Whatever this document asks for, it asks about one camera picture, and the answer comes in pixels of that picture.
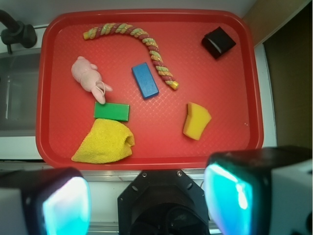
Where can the twisted multicolour rope toy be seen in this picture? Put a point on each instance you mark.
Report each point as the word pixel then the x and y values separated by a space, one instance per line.
pixel 142 35

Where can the pink plush bunny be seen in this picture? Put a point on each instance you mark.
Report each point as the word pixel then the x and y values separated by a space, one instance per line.
pixel 88 76

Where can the black faucet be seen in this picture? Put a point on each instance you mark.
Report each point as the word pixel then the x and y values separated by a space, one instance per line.
pixel 16 32

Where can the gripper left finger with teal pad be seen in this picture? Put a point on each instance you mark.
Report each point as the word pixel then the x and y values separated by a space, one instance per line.
pixel 44 202

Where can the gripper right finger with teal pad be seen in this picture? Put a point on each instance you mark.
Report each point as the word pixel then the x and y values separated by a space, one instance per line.
pixel 266 191

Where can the metal sink basin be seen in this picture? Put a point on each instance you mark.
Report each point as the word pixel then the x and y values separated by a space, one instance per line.
pixel 19 76

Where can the green rectangular sponge block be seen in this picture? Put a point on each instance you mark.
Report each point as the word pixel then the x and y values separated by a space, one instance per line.
pixel 112 111

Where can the yellow knitted cloth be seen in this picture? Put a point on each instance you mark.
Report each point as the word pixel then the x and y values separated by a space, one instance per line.
pixel 107 142

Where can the red plastic tray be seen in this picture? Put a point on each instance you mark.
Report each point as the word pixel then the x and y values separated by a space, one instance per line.
pixel 227 87

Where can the blue rectangular block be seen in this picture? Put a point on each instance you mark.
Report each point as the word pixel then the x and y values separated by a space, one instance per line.
pixel 145 81

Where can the yellow curved sponge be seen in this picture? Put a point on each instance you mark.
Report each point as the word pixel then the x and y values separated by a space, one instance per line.
pixel 196 121

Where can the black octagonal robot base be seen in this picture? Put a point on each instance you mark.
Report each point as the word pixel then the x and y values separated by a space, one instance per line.
pixel 162 202

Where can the black folded wallet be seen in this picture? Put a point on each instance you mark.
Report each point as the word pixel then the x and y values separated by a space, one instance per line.
pixel 217 42

